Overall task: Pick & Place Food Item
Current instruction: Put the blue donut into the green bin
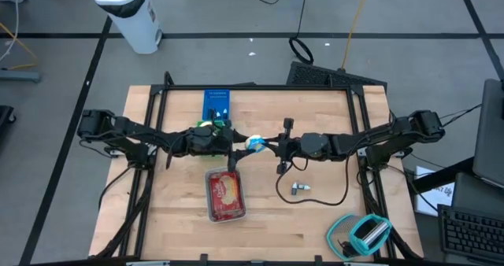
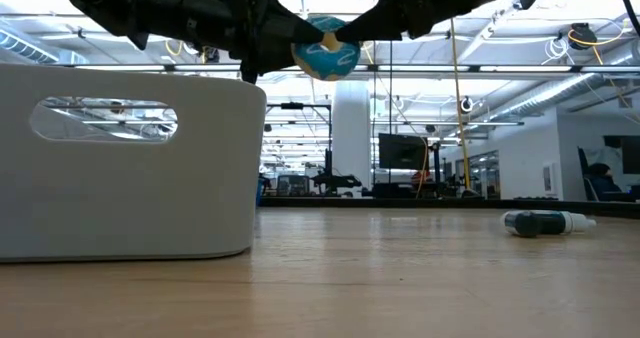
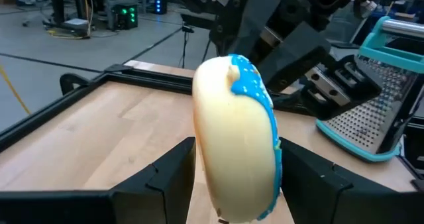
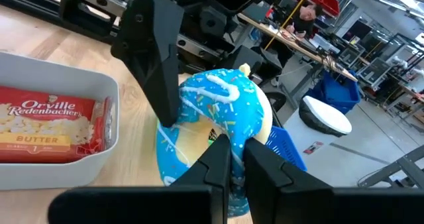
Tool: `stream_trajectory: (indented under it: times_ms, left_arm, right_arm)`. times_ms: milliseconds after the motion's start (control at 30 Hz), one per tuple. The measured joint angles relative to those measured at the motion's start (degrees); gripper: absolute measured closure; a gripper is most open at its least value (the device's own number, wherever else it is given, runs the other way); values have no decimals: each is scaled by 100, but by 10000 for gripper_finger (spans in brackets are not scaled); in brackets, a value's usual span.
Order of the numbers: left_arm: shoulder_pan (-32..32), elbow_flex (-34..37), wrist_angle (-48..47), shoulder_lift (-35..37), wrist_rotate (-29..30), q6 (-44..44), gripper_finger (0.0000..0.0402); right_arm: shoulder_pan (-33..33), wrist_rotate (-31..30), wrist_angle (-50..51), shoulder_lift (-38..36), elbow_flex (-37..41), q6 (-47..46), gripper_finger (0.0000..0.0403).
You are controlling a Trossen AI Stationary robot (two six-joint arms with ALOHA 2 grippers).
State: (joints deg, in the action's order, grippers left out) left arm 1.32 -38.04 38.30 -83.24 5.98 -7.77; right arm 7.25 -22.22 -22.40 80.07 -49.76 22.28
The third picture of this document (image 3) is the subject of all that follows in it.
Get blue icing donut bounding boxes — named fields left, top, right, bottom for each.
left=191, top=54, right=283, bottom=224

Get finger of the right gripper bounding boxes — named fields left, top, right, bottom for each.
left=256, top=21, right=332, bottom=94
left=211, top=0, right=282, bottom=58

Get black device blue lights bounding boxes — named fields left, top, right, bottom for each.
left=152, top=0, right=168, bottom=15

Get computer tower green lights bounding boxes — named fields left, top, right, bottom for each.
left=111, top=3, right=139, bottom=30

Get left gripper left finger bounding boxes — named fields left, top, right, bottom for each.
left=109, top=137, right=196, bottom=224

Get yellow hanging cable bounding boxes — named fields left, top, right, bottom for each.
left=0, top=63, right=32, bottom=115

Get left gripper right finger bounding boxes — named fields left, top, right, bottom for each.
left=280, top=137, right=354, bottom=224

